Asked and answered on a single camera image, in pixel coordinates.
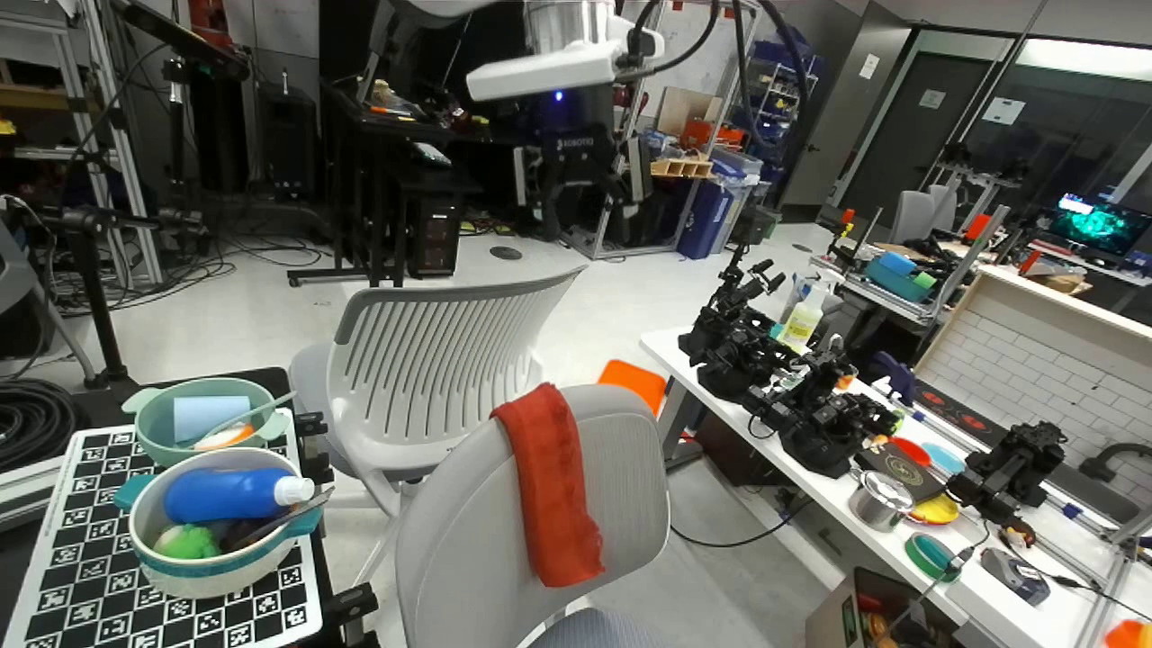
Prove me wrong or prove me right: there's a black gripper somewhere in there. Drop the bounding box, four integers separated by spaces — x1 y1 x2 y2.
530 93 622 242

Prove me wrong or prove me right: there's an orange-red cloth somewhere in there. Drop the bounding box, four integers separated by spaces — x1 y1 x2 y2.
494 380 606 587

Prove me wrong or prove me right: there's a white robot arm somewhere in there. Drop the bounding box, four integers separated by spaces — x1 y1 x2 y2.
392 0 630 101

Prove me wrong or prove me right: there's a white slatted plastic chair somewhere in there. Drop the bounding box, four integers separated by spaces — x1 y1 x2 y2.
286 271 577 518

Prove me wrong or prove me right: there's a grey fabric office chair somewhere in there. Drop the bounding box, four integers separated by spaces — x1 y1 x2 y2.
394 380 668 648

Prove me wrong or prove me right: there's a blue recycling bin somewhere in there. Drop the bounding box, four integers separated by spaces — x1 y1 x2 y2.
678 185 732 258

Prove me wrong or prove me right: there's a black equipment rack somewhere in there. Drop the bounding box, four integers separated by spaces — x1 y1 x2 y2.
286 83 475 288

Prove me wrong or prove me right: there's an orange floor marker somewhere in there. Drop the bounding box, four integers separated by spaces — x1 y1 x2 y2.
596 361 666 417

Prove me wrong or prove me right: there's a teal storage box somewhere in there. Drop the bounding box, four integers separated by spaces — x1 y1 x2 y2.
864 253 937 303

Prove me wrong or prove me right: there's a far teal bowl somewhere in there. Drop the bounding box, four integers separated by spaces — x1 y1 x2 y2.
121 379 291 465

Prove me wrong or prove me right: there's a small metal pot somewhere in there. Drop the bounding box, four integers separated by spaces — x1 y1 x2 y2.
850 473 910 531

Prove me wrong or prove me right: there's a blue plastic bottle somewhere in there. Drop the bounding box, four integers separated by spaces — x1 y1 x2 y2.
160 467 318 524

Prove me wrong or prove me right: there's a white brick-pattern panel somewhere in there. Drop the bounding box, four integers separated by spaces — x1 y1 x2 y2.
916 275 1152 456

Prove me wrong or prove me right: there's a metal shelving unit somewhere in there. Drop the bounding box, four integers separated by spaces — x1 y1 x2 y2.
0 0 164 288

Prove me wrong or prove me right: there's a yellow toy plate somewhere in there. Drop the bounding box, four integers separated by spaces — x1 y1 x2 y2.
910 492 961 524

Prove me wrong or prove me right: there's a near teal-rimmed bowl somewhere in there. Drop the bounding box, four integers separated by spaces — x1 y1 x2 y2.
124 446 327 597

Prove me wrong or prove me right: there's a glowing computer monitor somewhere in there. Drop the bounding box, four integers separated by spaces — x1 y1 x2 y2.
1052 194 1147 257

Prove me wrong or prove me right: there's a green round lid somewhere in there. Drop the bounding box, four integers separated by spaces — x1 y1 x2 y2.
904 531 958 582

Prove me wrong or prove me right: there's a green ball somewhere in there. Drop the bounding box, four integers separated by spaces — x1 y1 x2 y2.
154 524 219 558

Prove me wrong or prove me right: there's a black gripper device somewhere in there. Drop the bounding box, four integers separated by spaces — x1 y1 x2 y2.
948 420 1064 524

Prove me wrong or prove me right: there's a grey mouse-like object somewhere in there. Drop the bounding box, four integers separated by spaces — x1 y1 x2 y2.
978 547 1052 603

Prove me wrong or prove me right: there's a checkerboard marker tray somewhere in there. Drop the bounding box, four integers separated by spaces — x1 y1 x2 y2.
2 426 324 648

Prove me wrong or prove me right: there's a white long workbench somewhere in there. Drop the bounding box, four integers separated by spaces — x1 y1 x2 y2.
636 325 1152 648

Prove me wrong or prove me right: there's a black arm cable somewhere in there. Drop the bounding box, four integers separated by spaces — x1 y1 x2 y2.
609 0 814 157

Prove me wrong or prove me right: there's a black camera rig pile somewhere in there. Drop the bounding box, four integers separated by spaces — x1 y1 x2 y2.
678 248 897 480

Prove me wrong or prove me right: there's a black floor cable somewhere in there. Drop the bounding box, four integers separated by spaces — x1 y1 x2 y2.
662 480 806 555

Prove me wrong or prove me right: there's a coiled black hose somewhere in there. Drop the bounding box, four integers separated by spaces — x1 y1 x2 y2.
0 379 81 475

